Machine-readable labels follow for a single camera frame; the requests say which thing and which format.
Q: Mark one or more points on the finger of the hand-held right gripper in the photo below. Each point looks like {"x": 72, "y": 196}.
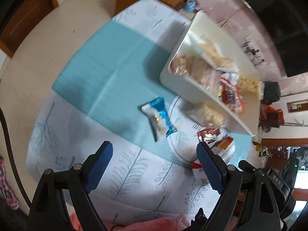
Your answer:
{"x": 245, "y": 164}

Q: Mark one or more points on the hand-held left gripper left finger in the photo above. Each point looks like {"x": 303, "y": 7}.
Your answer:
{"x": 99, "y": 167}

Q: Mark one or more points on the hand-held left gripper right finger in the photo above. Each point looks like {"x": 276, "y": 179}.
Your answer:
{"x": 210, "y": 168}

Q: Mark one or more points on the dark brown red packet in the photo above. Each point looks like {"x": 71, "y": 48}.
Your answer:
{"x": 208, "y": 134}

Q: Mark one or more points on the clear bag yellow puffs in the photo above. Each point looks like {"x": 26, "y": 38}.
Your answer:
{"x": 207, "y": 115}

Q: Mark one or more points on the red label nut bar packet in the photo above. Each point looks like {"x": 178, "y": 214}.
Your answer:
{"x": 231, "y": 95}

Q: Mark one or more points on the small blue snack packet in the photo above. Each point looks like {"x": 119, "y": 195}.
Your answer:
{"x": 157, "y": 116}

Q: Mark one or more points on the white plastic storage bin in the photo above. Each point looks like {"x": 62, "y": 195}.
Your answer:
{"x": 187, "y": 89}

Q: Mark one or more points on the brown wafer packet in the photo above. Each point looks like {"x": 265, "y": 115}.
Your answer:
{"x": 204, "y": 71}

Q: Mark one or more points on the small clear nut bar packet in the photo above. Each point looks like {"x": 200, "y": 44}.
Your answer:
{"x": 180, "y": 65}

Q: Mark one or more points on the toast bread packet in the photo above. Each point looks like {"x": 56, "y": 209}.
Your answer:
{"x": 214, "y": 53}

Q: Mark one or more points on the pink fleece garment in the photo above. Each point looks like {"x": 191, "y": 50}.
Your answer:
{"x": 149, "y": 225}

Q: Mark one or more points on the dark green appliance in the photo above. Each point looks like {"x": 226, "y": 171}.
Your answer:
{"x": 270, "y": 92}

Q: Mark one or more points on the tree print tablecloth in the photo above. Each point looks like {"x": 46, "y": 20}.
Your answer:
{"x": 108, "y": 77}

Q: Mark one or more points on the pink patterned shoe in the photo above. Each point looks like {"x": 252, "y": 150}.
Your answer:
{"x": 8, "y": 185}

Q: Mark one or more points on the black television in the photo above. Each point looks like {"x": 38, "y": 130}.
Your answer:
{"x": 284, "y": 28}

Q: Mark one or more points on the small blue jar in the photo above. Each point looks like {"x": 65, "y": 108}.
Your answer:
{"x": 191, "y": 5}

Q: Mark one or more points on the wooden door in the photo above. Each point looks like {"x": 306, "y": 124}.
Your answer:
{"x": 26, "y": 16}

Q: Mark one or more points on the white wall power sockets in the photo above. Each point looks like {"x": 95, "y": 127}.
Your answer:
{"x": 251, "y": 49}

